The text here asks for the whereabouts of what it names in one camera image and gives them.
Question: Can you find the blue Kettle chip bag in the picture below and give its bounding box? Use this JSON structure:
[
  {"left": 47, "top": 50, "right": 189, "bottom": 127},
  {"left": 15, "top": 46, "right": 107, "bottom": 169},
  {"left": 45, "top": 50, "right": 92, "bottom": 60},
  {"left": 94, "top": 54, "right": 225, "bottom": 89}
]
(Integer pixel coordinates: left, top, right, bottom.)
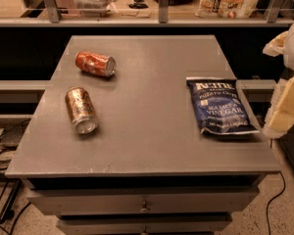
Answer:
[{"left": 186, "top": 76, "right": 258, "bottom": 135}]

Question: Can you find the white printed snack bag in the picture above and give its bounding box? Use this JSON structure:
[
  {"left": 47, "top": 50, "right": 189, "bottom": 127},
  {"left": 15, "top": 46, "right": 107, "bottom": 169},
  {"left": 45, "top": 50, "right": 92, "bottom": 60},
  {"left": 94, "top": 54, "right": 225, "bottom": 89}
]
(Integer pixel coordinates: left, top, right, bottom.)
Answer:
[{"left": 195, "top": 0, "right": 259, "bottom": 19}]

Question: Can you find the grey drawer cabinet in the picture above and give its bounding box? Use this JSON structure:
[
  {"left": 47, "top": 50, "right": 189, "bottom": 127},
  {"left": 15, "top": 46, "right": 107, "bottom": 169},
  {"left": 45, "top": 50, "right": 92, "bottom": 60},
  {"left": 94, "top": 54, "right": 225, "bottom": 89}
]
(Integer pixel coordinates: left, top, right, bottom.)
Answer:
[{"left": 5, "top": 34, "right": 282, "bottom": 235}]

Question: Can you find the red soda can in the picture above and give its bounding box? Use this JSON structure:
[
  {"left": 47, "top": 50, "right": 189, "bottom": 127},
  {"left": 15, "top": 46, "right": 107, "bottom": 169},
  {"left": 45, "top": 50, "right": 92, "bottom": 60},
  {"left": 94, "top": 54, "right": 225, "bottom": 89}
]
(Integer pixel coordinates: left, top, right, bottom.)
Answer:
[{"left": 75, "top": 51, "right": 116, "bottom": 77}]

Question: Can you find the gold brown soda can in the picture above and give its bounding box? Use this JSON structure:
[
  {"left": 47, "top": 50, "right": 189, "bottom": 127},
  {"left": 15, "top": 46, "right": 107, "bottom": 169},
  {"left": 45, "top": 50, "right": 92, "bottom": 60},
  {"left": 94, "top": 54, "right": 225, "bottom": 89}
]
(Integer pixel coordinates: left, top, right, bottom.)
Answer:
[{"left": 65, "top": 87, "right": 99, "bottom": 134}]

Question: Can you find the clear plastic container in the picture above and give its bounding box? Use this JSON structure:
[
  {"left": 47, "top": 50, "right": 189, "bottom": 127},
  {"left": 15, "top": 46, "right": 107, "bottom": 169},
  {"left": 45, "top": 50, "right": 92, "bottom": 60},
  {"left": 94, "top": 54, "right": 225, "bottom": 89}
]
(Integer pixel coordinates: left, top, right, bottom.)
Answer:
[{"left": 74, "top": 0, "right": 114, "bottom": 17}]

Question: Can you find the upper grey drawer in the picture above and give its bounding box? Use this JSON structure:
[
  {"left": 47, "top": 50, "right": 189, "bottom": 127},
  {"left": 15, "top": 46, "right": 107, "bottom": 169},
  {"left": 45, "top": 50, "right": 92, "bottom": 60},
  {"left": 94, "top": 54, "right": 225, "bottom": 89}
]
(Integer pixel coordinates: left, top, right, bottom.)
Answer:
[{"left": 27, "top": 187, "right": 259, "bottom": 215}]

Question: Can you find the grey drawer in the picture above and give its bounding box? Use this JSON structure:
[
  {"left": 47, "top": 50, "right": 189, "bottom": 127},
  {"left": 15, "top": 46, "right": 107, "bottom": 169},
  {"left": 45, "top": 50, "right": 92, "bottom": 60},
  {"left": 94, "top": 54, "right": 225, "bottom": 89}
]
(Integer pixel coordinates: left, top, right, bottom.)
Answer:
[
  {"left": 57, "top": 215, "right": 231, "bottom": 235},
  {"left": 27, "top": 187, "right": 259, "bottom": 215}
]

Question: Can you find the black power adapter box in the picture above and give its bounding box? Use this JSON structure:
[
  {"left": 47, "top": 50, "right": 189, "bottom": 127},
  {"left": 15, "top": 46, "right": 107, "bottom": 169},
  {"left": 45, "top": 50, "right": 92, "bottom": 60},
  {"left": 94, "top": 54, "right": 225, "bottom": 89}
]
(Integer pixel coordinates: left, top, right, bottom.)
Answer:
[{"left": 0, "top": 125, "right": 26, "bottom": 150}]

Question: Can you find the lower grey drawer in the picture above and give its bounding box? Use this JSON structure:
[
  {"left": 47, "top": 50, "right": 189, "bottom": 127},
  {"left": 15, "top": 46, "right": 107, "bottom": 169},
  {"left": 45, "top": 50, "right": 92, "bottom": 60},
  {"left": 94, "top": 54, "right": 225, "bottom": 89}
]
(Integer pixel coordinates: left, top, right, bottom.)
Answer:
[{"left": 57, "top": 215, "right": 231, "bottom": 235}]

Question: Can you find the grey metal shelf rail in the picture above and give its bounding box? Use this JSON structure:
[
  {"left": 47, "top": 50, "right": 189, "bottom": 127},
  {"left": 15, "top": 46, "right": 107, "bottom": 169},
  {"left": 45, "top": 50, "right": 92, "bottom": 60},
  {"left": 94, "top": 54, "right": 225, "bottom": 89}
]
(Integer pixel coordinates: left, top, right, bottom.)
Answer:
[{"left": 0, "top": 0, "right": 294, "bottom": 27}]

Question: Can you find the black floor cable right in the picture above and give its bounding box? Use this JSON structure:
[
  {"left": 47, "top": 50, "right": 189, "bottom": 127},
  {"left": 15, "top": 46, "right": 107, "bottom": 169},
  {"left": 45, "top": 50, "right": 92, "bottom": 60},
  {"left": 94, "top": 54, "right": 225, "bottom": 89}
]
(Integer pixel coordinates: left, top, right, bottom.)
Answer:
[{"left": 265, "top": 171, "right": 287, "bottom": 235}]

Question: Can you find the black cables left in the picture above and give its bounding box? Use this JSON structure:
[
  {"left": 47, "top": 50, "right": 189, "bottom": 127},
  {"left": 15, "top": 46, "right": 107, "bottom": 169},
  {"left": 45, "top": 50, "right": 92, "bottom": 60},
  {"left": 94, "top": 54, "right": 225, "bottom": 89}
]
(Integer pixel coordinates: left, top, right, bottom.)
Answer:
[{"left": 0, "top": 119, "right": 32, "bottom": 235}]

